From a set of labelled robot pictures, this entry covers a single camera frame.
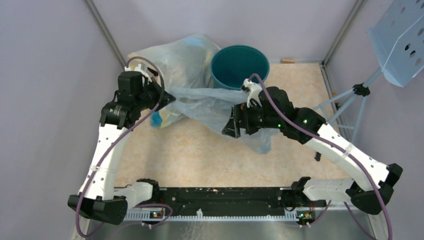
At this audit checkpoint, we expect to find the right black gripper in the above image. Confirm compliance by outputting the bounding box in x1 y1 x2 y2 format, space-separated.
222 99 282 138

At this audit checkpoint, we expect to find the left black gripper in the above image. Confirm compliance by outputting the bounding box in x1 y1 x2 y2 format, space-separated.
135 76 176 112

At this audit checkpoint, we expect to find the thin blue plastic trash bag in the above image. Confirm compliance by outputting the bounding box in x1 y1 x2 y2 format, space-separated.
162 87 278 154

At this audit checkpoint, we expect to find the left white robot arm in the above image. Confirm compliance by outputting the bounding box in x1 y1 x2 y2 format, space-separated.
67 70 176 225

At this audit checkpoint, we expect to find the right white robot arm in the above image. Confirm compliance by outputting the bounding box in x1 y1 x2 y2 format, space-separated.
222 84 403 215

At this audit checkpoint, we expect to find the teal plastic trash bin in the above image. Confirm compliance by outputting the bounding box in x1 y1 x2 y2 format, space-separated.
209 45 270 90

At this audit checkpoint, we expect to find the large full translucent bag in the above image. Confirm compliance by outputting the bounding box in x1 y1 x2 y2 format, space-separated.
127 33 222 129

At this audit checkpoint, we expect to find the long wooden block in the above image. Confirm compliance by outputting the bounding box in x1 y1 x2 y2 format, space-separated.
280 58 296 64

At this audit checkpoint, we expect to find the small black loose part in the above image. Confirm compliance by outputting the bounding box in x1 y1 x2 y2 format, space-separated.
314 152 322 162

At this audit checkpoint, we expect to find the light blue tripod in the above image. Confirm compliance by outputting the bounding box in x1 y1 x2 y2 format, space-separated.
313 67 382 143

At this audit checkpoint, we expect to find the perforated light blue panel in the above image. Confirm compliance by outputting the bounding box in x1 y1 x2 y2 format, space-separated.
366 0 424 88

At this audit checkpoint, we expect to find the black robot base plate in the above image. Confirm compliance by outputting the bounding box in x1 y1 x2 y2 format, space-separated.
146 187 327 217

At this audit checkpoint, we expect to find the white toothed rail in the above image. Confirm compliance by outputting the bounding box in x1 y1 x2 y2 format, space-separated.
123 209 299 222

